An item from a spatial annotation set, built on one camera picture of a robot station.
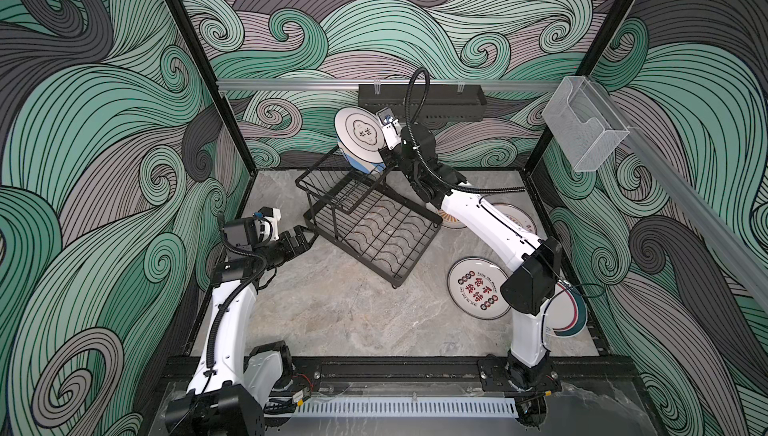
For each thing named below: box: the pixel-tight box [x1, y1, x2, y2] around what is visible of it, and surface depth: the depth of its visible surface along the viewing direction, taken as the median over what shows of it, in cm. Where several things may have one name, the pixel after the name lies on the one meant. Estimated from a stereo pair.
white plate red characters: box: [447, 256, 511, 320], surface depth 89 cm
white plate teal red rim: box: [543, 280, 588, 338], surface depth 82 cm
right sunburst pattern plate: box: [491, 202, 537, 235], surface depth 107 cm
